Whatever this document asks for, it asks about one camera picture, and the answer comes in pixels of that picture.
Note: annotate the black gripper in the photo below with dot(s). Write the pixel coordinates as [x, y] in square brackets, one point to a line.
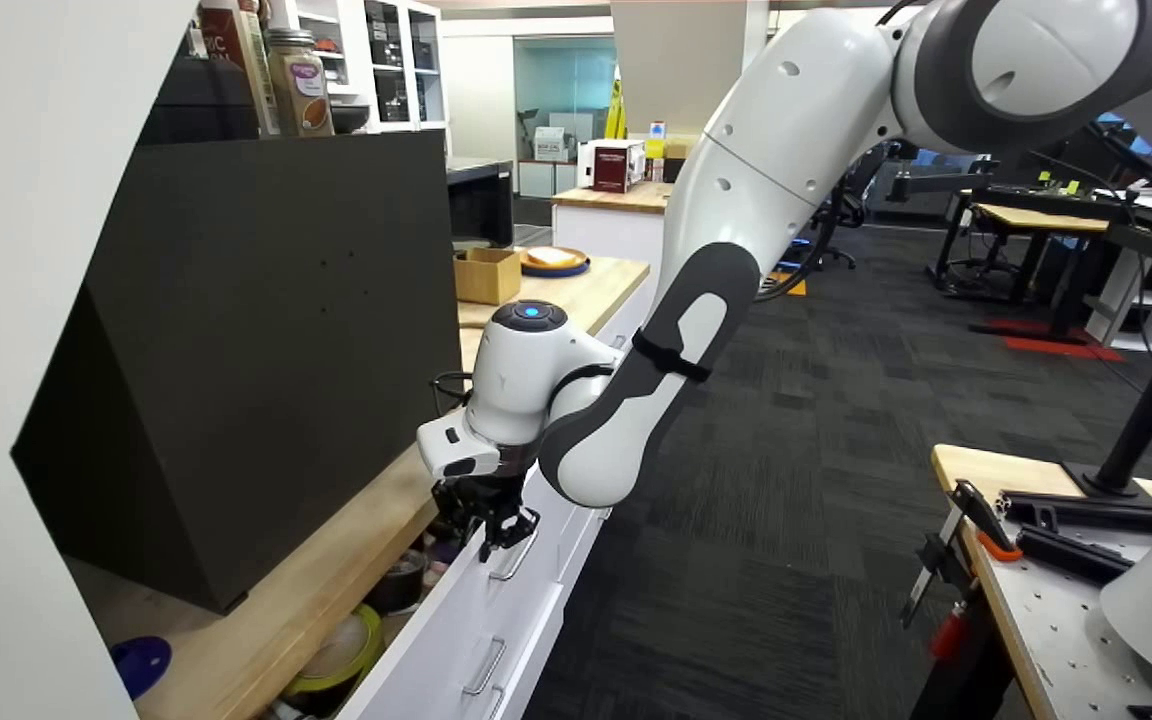
[487, 497]

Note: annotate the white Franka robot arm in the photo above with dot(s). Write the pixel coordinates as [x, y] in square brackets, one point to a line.
[789, 144]

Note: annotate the white wood topped cabinet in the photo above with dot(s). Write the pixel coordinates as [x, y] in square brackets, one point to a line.
[610, 226]

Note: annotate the black low cabinet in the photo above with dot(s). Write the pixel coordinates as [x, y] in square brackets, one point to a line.
[476, 200]

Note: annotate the large black tape roll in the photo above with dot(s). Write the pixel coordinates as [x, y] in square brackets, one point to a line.
[402, 582]

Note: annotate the yellow tape roll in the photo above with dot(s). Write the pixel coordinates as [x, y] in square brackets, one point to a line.
[336, 662]

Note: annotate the cardboard box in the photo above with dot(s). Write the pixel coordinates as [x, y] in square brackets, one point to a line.
[487, 277]

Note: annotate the wooden plate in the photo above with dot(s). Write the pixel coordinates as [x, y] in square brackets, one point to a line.
[555, 261]

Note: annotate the black metal tool chest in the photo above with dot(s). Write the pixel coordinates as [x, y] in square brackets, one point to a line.
[268, 360]

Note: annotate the red box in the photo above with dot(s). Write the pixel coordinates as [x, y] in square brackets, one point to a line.
[613, 170]

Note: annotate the blue round object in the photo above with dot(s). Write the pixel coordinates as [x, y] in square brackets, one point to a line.
[142, 666]

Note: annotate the yellow bottle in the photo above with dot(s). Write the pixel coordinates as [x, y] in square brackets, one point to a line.
[619, 105]

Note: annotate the white shelving unit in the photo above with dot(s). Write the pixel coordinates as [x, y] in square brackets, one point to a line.
[391, 61]

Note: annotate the metal robot mounting table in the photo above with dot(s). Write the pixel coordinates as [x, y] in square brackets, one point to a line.
[1043, 633]

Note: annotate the black hand tool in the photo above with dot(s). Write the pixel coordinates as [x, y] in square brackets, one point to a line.
[1068, 554]

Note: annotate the black office desk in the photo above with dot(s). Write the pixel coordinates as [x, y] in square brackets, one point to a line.
[1068, 226]

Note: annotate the wrist mounted camera box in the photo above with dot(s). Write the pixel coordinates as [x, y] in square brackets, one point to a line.
[458, 449]

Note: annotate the black metal bracket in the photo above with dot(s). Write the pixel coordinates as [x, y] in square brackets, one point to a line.
[1091, 509]

